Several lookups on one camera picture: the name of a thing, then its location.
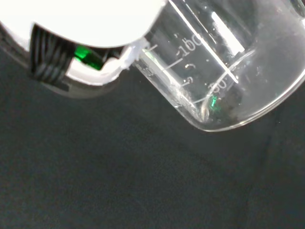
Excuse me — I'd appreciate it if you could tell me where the black bench cloth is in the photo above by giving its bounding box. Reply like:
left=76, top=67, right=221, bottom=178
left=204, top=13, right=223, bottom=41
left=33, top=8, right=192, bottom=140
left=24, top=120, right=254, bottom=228
left=0, top=47, right=305, bottom=229

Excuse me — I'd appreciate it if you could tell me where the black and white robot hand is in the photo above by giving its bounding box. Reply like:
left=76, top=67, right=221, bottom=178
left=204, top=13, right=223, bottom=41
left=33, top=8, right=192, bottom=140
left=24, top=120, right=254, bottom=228
left=0, top=0, right=171, bottom=99

